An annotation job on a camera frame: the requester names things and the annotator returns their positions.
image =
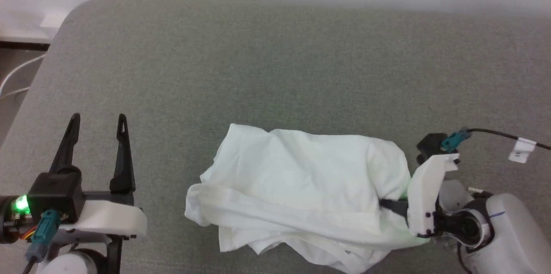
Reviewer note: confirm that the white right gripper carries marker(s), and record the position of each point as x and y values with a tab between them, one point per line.
424	196

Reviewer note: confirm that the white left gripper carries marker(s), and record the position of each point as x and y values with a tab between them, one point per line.
112	218

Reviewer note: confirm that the white shirt with grey stitching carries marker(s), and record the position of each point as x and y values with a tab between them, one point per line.
301	188

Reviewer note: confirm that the dark baseboard strip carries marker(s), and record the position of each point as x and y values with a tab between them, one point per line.
21	45

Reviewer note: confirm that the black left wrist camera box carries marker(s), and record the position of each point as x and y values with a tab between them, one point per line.
56	194

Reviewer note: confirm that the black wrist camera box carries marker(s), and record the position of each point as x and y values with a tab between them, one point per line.
430	145
56	194

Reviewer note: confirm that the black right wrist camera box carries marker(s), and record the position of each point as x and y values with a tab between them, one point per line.
430	145

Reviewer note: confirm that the white wall box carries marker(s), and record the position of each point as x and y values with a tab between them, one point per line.
54	20

